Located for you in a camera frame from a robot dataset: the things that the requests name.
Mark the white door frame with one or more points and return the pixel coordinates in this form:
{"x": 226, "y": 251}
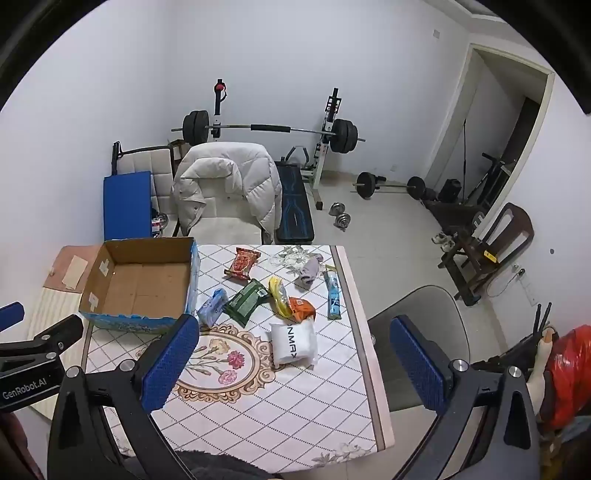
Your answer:
{"x": 461, "y": 83}

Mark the mauve sock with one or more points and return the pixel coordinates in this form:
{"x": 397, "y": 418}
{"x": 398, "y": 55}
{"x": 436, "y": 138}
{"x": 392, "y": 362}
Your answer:
{"x": 308, "y": 272}

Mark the blue tissue packet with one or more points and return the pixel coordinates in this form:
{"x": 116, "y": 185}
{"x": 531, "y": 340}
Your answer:
{"x": 212, "y": 307}

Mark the orange snack packet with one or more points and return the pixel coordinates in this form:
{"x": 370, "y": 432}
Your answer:
{"x": 302, "y": 309}

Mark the green snack packet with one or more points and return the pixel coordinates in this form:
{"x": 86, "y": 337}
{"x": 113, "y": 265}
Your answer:
{"x": 244, "y": 302}

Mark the white puffer jacket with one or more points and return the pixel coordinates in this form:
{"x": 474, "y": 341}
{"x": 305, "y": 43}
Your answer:
{"x": 249, "y": 175}

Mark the white padded chair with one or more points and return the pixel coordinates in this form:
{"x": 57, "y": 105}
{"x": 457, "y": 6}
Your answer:
{"x": 217, "y": 226}

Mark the floral diamond-pattern tablecloth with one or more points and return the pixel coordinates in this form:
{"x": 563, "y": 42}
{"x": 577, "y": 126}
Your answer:
{"x": 277, "y": 406}

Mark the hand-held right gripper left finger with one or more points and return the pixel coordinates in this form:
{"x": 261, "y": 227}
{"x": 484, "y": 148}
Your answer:
{"x": 171, "y": 360}

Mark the grey upholstered chair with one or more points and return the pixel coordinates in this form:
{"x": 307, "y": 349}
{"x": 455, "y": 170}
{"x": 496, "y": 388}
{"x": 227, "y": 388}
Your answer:
{"x": 415, "y": 304}

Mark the short barbell with black plates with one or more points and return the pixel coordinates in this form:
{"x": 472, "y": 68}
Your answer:
{"x": 367, "y": 184}

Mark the red snack packet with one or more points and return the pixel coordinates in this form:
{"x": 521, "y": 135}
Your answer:
{"x": 242, "y": 264}

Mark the white plastic object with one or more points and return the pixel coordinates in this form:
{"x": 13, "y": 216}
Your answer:
{"x": 538, "y": 383}

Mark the long barbell with black plates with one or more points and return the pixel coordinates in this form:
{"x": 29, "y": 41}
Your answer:
{"x": 344, "y": 136}

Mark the black metal stand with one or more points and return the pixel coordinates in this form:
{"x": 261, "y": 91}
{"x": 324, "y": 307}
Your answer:
{"x": 489, "y": 180}

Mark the blue folded mat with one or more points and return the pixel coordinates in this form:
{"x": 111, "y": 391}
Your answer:
{"x": 127, "y": 205}

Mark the white shoe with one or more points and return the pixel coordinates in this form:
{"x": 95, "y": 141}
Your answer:
{"x": 449, "y": 244}
{"x": 438, "y": 238}

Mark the chrome dumbbell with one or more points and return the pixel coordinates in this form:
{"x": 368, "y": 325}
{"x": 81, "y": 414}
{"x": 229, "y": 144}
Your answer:
{"x": 336, "y": 208}
{"x": 343, "y": 219}

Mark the black router with antennas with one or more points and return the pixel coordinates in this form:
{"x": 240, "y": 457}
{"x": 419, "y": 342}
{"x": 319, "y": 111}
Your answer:
{"x": 521, "y": 350}

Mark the white tufted chair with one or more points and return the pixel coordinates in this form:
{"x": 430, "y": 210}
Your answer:
{"x": 159, "y": 184}

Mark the tan paper piece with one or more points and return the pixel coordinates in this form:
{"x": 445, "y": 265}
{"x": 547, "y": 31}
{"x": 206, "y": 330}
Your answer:
{"x": 75, "y": 272}

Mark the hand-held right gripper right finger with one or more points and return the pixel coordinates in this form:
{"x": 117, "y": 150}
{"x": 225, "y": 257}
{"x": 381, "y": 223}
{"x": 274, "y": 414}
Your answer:
{"x": 418, "y": 364}

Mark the black metal bar frame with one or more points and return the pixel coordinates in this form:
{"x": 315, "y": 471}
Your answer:
{"x": 115, "y": 154}

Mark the brown cardboard box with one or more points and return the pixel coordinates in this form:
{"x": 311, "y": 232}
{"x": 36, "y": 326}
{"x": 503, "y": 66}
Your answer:
{"x": 138, "y": 286}

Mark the white soft pouch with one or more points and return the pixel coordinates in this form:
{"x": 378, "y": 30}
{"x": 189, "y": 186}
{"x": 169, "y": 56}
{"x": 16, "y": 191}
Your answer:
{"x": 294, "y": 344}

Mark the dark fuzzy cloth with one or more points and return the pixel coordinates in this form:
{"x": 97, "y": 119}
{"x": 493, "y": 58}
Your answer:
{"x": 226, "y": 468}

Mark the dark wooden chair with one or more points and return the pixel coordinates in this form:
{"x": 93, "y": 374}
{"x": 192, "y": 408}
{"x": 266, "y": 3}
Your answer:
{"x": 508, "y": 230}

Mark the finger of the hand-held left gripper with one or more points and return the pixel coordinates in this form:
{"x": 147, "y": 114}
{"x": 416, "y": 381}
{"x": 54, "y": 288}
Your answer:
{"x": 10, "y": 316}
{"x": 51, "y": 337}

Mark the beige striped table cover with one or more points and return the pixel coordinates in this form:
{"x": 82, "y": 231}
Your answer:
{"x": 46, "y": 314}

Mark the black speaker box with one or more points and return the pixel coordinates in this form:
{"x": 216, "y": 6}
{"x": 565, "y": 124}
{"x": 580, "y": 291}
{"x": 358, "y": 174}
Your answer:
{"x": 450, "y": 190}

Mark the red plastic bag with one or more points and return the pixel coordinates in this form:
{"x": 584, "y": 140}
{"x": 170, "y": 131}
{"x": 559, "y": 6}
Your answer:
{"x": 570, "y": 369}

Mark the dark wooden low table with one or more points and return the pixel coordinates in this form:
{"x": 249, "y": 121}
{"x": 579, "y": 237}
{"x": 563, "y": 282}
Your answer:
{"x": 450, "y": 214}

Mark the long light-blue packet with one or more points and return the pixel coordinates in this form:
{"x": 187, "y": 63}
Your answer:
{"x": 333, "y": 295}

